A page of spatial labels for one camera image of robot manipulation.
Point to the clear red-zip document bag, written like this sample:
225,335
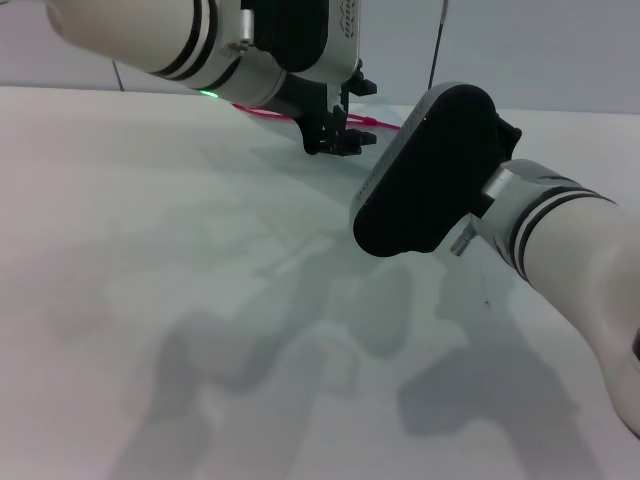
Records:
380,123

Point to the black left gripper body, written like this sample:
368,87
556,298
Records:
320,120

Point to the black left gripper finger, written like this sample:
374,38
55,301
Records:
359,140
364,86

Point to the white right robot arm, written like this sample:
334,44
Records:
575,270

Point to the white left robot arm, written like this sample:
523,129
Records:
150,30

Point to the black left wrist camera housing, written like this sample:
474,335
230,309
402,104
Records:
305,35

